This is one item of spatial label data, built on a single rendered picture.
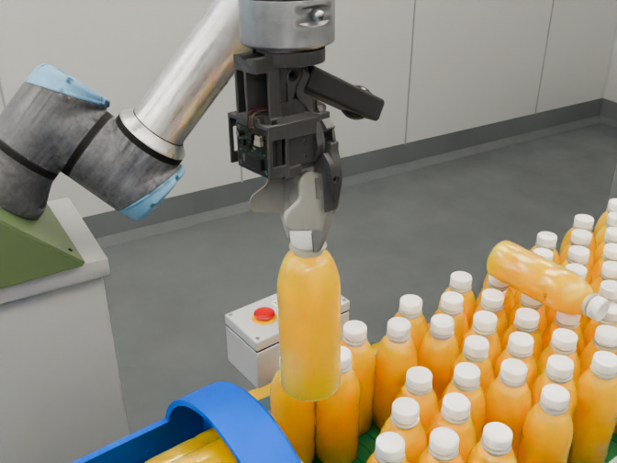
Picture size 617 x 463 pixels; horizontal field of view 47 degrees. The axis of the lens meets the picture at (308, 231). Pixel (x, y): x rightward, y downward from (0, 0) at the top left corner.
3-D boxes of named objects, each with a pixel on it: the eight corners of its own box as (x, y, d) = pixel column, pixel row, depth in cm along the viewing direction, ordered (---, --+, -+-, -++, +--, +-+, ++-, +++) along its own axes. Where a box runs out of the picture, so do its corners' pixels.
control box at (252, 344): (227, 360, 126) (223, 312, 121) (315, 320, 136) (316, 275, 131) (258, 389, 119) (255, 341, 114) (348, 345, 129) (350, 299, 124)
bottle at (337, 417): (342, 472, 115) (345, 384, 106) (308, 453, 119) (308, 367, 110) (364, 446, 120) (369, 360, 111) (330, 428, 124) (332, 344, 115)
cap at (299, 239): (330, 241, 78) (330, 226, 77) (319, 256, 75) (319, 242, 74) (297, 236, 79) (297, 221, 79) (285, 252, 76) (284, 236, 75)
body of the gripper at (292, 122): (229, 167, 72) (221, 48, 67) (296, 151, 77) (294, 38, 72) (272, 188, 66) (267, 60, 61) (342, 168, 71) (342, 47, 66)
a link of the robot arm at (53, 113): (1, 126, 143) (51, 56, 142) (72, 176, 146) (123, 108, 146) (-21, 127, 128) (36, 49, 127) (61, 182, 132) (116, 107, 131)
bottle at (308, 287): (346, 368, 87) (347, 234, 79) (330, 404, 81) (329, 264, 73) (293, 358, 89) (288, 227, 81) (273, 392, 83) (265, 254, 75)
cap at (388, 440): (370, 458, 94) (370, 448, 93) (382, 439, 97) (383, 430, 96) (397, 469, 92) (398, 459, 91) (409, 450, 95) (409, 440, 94)
